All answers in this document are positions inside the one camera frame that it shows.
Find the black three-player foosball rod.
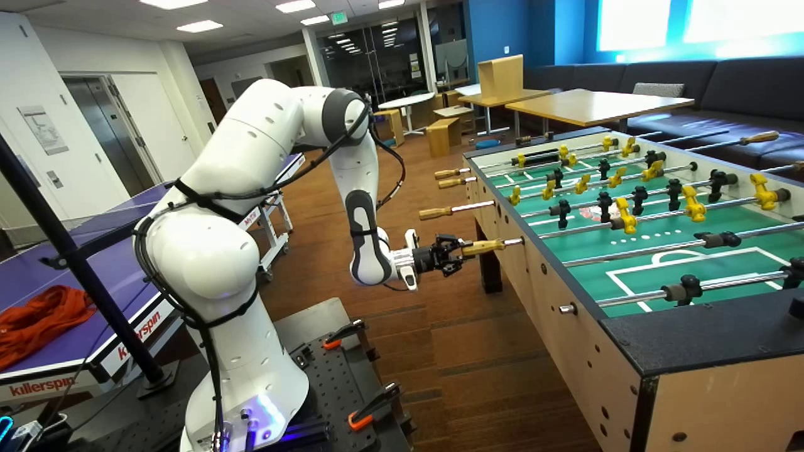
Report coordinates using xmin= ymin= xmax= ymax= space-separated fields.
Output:
xmin=501 ymin=128 xmax=784 ymax=193

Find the black two-player foosball rod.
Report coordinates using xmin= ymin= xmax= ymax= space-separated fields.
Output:
xmin=561 ymin=218 xmax=804 ymax=271

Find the yellow goalie foosball rod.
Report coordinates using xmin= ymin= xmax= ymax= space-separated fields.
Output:
xmin=433 ymin=133 xmax=624 ymax=181

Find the tall cardboard box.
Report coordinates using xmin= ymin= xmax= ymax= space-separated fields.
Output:
xmin=476 ymin=53 xmax=528 ymax=102

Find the white wall sign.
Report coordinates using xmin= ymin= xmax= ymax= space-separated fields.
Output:
xmin=15 ymin=105 xmax=70 ymax=158

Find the grey chair back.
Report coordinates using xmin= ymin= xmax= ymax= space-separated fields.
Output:
xmin=632 ymin=81 xmax=686 ymax=102

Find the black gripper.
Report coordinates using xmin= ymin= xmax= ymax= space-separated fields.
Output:
xmin=415 ymin=237 xmax=469 ymax=279

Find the round white table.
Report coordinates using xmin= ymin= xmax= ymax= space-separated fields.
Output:
xmin=376 ymin=88 xmax=438 ymax=137

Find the light wooden table with box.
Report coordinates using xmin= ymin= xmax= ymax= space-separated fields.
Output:
xmin=455 ymin=83 xmax=561 ymax=137

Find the grey elevator door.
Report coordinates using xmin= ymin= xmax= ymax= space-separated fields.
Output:
xmin=62 ymin=73 xmax=162 ymax=199

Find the brown wooden door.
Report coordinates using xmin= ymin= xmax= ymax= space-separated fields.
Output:
xmin=200 ymin=75 xmax=232 ymax=128

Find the large orange black clamp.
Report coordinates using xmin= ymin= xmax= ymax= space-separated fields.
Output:
xmin=345 ymin=382 xmax=403 ymax=438

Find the wooden foosball table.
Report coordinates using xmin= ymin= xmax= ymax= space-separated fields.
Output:
xmin=464 ymin=123 xmax=804 ymax=452

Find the dark blue sofa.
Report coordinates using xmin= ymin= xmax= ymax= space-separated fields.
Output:
xmin=523 ymin=55 xmax=804 ymax=184

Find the orange cloth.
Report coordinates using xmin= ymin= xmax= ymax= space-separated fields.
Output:
xmin=0 ymin=285 xmax=97 ymax=373

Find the yellow three-player foosball rod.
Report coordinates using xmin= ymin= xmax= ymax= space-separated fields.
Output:
xmin=457 ymin=171 xmax=795 ymax=257

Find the black five-player foosball rod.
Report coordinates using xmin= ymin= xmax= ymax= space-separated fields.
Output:
xmin=536 ymin=158 xmax=804 ymax=233

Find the wide bright window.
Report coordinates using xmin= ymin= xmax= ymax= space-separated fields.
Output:
xmin=682 ymin=0 xmax=804 ymax=49

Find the small cardboard box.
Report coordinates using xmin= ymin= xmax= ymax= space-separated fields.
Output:
xmin=426 ymin=115 xmax=465 ymax=158

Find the large light wooden table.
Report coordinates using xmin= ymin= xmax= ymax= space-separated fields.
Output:
xmin=504 ymin=88 xmax=698 ymax=142

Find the small orange black clamp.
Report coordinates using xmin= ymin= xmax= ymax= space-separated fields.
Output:
xmin=323 ymin=317 xmax=371 ymax=354

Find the black camera stand pole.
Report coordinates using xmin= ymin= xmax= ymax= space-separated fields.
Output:
xmin=0 ymin=137 xmax=182 ymax=400

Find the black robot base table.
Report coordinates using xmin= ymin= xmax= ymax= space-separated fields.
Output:
xmin=48 ymin=297 xmax=415 ymax=452

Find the blue ping pong table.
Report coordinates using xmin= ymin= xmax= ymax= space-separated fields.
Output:
xmin=0 ymin=150 xmax=309 ymax=412

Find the black goalie foosball rod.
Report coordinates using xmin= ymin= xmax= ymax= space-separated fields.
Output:
xmin=595 ymin=253 xmax=804 ymax=321

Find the yellow two-player foosball rod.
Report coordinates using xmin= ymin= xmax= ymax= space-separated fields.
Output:
xmin=435 ymin=137 xmax=644 ymax=192

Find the narrow bright window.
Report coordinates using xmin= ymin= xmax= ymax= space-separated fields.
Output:
xmin=595 ymin=0 xmax=677 ymax=55

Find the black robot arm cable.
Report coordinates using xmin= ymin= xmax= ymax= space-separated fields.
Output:
xmin=134 ymin=103 xmax=409 ymax=452

